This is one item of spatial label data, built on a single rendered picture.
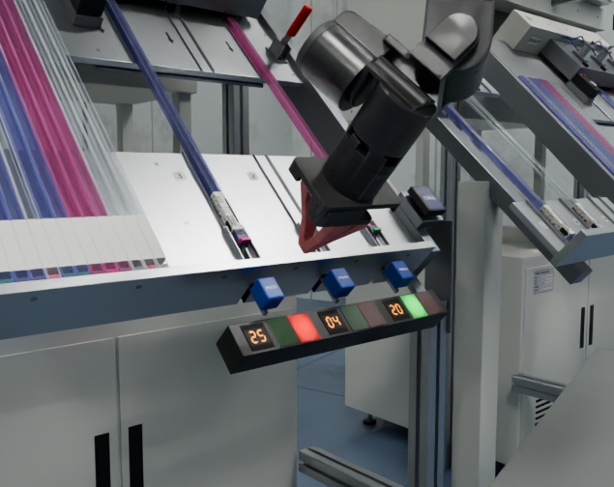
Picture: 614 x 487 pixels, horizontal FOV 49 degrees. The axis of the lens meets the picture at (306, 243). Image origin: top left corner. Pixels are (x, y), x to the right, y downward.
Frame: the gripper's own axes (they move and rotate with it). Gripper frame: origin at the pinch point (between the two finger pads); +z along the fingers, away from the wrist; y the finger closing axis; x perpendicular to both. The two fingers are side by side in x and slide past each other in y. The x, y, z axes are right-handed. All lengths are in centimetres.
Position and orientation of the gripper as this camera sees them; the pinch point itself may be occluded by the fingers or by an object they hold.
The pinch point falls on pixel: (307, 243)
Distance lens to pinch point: 68.9
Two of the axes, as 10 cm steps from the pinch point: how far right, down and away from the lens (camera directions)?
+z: -4.5, 6.5, 6.1
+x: 4.7, 7.5, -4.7
